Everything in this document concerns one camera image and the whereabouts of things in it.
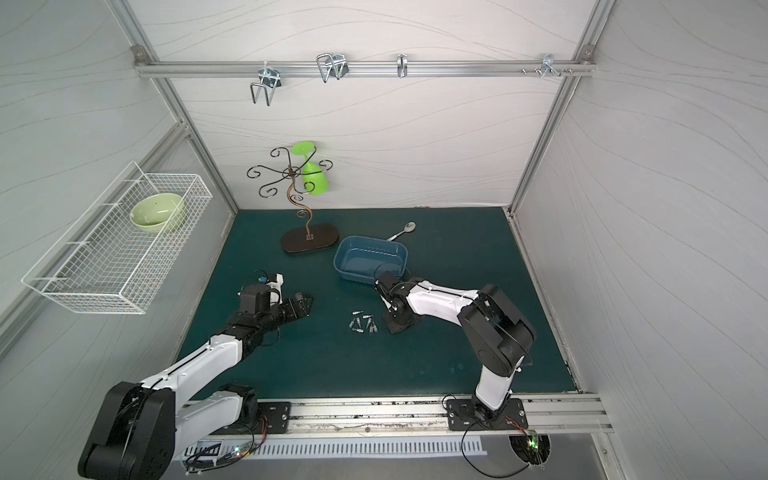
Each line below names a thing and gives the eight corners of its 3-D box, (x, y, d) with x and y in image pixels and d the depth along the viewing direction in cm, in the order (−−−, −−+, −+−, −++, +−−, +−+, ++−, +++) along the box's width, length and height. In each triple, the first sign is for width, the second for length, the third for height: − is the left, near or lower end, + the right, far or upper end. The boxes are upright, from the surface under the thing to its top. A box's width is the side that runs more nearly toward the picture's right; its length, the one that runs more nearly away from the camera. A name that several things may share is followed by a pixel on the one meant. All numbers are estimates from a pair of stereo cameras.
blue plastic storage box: (333, 284, 101) (330, 273, 96) (339, 242, 113) (337, 231, 108) (408, 284, 101) (409, 273, 96) (406, 242, 114) (407, 231, 108)
